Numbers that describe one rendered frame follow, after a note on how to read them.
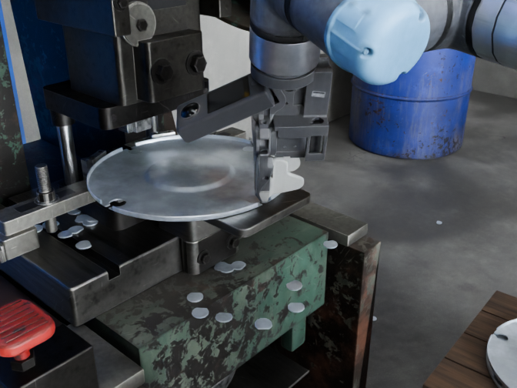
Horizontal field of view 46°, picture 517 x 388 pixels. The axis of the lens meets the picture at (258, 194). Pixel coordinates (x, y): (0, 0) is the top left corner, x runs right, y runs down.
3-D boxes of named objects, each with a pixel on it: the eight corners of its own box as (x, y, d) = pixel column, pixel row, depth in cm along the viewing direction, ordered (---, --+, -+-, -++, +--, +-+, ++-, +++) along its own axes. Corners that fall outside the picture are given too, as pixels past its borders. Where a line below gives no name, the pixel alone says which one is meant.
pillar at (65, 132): (82, 182, 96) (70, 97, 90) (70, 187, 95) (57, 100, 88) (75, 178, 97) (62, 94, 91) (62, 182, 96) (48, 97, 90)
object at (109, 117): (214, 114, 95) (212, 79, 93) (107, 148, 82) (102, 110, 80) (149, 93, 105) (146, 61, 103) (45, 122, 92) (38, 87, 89)
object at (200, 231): (311, 274, 88) (314, 190, 82) (244, 319, 79) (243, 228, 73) (194, 219, 103) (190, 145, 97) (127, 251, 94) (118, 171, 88)
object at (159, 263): (297, 209, 108) (298, 178, 105) (76, 329, 78) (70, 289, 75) (184, 163, 126) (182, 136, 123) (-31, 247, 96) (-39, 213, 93)
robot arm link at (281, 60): (252, 45, 59) (246, 4, 65) (251, 84, 62) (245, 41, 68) (328, 43, 59) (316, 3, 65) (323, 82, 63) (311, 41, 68)
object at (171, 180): (329, 171, 89) (330, 166, 89) (181, 247, 70) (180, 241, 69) (195, 126, 106) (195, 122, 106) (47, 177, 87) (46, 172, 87)
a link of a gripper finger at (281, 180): (301, 216, 78) (308, 162, 71) (256, 218, 78) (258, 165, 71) (298, 199, 80) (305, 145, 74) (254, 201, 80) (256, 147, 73)
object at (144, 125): (156, 126, 94) (155, 103, 92) (131, 135, 91) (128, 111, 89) (143, 122, 96) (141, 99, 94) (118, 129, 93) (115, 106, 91)
